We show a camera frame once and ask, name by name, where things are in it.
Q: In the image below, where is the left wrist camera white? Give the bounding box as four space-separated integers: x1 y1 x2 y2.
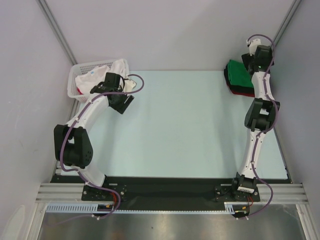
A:
122 79 137 93

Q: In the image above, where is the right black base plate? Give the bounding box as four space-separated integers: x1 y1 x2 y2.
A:
214 173 261 203

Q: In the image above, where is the green t shirt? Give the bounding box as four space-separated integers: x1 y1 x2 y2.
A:
227 60 254 89

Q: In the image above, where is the slotted cable duct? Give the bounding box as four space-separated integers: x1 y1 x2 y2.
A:
46 203 114 214
224 202 251 218

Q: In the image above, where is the left slotted cable duct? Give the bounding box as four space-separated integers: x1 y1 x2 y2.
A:
46 203 114 214

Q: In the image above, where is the black front mat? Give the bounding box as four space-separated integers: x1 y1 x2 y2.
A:
51 175 290 211

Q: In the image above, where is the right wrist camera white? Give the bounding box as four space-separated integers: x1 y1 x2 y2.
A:
247 38 261 56

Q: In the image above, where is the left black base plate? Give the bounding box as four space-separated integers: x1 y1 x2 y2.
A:
81 183 127 202

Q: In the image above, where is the folded black t shirt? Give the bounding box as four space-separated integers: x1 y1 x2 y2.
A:
223 66 255 94

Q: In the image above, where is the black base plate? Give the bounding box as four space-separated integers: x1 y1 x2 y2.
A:
81 183 127 202
214 173 261 203

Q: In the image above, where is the white t shirt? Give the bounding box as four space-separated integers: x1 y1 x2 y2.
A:
75 58 128 95

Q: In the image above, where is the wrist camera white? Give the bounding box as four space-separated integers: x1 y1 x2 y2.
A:
247 38 261 56
122 79 137 93

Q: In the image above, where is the left aluminium corner post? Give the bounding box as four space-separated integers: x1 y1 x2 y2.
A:
36 0 78 65

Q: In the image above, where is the folded red t shirt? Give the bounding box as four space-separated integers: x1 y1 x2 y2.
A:
232 91 255 98

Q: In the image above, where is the white plastic laundry basket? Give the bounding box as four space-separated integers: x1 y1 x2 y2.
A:
67 58 130 103

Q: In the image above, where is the aluminium front rail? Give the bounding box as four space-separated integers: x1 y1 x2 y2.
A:
35 183 308 204

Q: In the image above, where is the right slotted cable duct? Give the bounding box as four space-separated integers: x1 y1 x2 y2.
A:
224 202 251 218

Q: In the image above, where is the right aluminium corner post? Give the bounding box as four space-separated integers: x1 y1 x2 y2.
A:
257 0 303 46

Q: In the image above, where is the aluminium corner post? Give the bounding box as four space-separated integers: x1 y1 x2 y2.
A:
257 0 303 46
36 0 78 65

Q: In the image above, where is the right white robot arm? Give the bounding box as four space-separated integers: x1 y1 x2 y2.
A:
230 42 280 201

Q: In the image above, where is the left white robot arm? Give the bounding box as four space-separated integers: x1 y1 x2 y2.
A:
53 72 137 200

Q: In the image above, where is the red t shirt in basket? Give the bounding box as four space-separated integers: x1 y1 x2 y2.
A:
77 87 84 95

